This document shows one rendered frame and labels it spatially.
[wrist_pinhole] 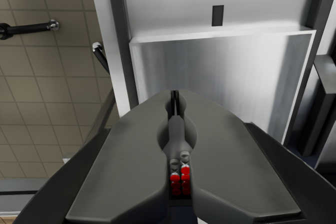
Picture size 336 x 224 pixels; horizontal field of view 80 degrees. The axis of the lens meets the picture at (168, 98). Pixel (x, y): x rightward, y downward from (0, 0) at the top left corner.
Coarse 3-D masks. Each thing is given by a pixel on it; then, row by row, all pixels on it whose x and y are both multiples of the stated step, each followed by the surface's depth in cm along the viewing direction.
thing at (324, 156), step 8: (328, 112) 37; (328, 120) 37; (328, 128) 37; (320, 136) 39; (328, 136) 37; (320, 144) 39; (328, 144) 43; (312, 152) 42; (320, 152) 39; (328, 152) 44; (304, 160) 45; (312, 160) 42; (320, 160) 45; (328, 160) 45; (320, 168) 46; (328, 168) 46
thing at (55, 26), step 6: (0, 24) 103; (6, 24) 106; (30, 24) 107; (36, 24) 107; (42, 24) 108; (48, 24) 109; (54, 24) 114; (6, 30) 104; (12, 30) 105; (18, 30) 105; (24, 30) 106; (30, 30) 107; (36, 30) 108; (42, 30) 109; (48, 30) 111; (6, 36) 106
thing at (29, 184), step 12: (0, 180) 55; (12, 180) 54; (24, 180) 54; (36, 180) 54; (0, 192) 51; (12, 192) 51; (24, 192) 51; (0, 204) 49; (12, 204) 48; (24, 204) 48; (0, 216) 48; (12, 216) 49
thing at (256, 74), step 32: (224, 32) 30; (256, 32) 29; (288, 32) 28; (160, 64) 34; (192, 64) 34; (224, 64) 34; (256, 64) 34; (288, 64) 34; (224, 96) 37; (256, 96) 37; (288, 96) 35
